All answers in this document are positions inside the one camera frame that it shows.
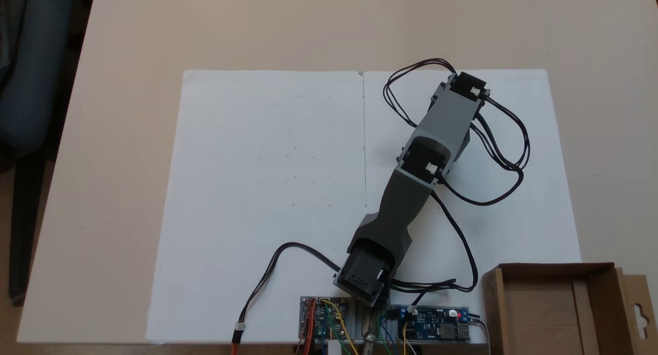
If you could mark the brown cardboard box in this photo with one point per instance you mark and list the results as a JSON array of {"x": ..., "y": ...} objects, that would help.
[{"x": 545, "y": 314}]

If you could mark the dark blue chair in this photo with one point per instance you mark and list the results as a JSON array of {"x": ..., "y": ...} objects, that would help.
[{"x": 41, "y": 62}]

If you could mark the white plug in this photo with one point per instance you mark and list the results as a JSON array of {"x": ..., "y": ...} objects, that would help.
[{"x": 334, "y": 348}]

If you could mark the metal table clamp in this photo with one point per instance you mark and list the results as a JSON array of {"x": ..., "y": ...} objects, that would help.
[{"x": 369, "y": 342}]

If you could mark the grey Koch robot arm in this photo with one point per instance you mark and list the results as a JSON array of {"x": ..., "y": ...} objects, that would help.
[{"x": 406, "y": 206}]

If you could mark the long blue circuit board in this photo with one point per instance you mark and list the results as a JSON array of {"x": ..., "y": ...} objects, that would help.
[{"x": 437, "y": 327}]

